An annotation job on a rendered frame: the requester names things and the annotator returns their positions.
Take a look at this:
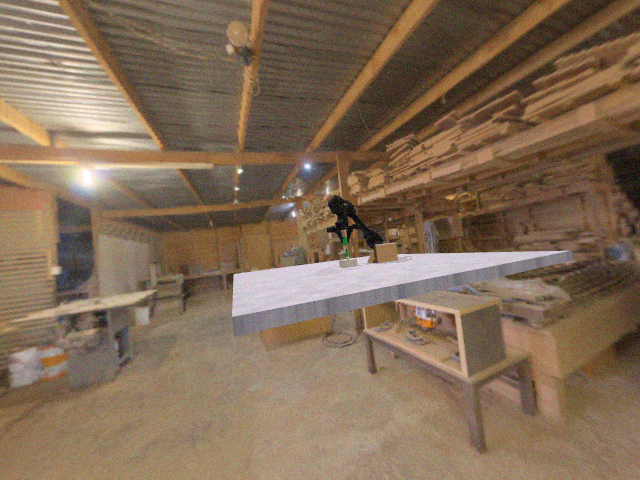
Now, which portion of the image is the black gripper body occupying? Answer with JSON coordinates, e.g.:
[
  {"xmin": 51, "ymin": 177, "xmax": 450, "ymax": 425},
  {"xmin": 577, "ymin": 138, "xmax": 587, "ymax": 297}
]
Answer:
[{"xmin": 327, "ymin": 215, "xmax": 361, "ymax": 233}]

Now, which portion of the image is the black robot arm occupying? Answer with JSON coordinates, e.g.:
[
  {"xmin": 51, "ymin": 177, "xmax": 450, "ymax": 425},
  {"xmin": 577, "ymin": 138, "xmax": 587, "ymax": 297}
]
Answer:
[{"xmin": 328, "ymin": 195, "xmax": 383, "ymax": 249}]

